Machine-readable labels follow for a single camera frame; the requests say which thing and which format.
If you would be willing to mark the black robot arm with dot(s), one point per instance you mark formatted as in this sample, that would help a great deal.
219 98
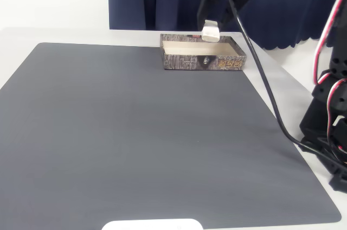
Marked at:
339 64

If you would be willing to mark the white rounded device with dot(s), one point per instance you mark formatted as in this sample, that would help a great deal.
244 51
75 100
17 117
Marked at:
151 225

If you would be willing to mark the bark print cardboard box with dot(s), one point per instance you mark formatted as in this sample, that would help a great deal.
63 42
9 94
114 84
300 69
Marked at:
184 62

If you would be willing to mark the grey textured mat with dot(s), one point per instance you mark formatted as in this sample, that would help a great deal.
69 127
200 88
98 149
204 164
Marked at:
108 132

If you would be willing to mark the small white block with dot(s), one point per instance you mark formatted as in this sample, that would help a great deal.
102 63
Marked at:
211 34

